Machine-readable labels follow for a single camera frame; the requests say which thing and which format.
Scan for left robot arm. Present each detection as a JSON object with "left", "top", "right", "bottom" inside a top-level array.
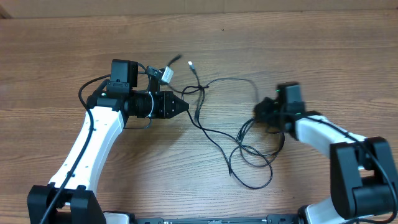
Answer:
[{"left": 27, "top": 59, "right": 189, "bottom": 223}]

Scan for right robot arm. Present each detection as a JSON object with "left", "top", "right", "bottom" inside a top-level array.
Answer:
[{"left": 254, "top": 82, "right": 397, "bottom": 223}]

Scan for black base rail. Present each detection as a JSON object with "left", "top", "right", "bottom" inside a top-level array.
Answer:
[{"left": 102, "top": 213, "right": 305, "bottom": 224}]

